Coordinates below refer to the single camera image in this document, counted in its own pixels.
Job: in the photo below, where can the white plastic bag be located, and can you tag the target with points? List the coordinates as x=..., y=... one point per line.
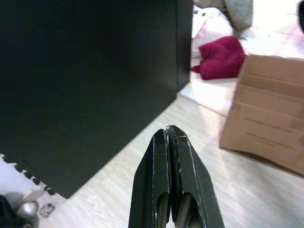
x=213, y=23

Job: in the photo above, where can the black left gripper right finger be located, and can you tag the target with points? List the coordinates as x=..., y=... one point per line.
x=192, y=180

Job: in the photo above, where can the large brown cardboard box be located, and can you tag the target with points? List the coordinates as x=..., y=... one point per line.
x=266, y=107

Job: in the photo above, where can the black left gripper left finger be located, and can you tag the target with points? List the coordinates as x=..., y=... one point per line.
x=152, y=178

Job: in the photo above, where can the silver round metal piece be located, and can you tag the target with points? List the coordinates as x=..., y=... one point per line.
x=27, y=210

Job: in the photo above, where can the black wardrobe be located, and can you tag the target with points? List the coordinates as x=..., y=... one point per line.
x=83, y=83

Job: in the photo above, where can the grey green fabric sack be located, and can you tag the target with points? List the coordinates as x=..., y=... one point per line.
x=240, y=14

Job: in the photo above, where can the black fabric suitcase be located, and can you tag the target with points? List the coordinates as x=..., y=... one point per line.
x=301, y=19

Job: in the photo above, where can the white toothed foam mat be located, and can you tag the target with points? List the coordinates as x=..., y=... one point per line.
x=14, y=175

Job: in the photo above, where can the dark red cloth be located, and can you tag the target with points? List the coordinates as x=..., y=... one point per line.
x=221, y=59

